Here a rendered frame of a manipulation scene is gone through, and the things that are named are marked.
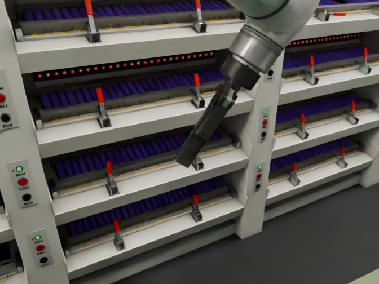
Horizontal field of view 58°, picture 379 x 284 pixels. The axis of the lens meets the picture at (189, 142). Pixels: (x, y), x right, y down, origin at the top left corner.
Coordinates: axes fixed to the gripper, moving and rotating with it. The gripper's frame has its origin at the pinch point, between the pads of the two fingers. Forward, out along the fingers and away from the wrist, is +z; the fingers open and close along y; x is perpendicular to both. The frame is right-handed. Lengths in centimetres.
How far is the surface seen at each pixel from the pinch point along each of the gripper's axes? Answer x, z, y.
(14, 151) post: 31.7, 21.3, 0.9
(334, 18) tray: -22, -47, 46
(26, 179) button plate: 27.2, 26.9, 2.4
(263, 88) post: -13.4, -17.9, 33.9
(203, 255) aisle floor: -30, 41, 35
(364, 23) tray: -33, -52, 52
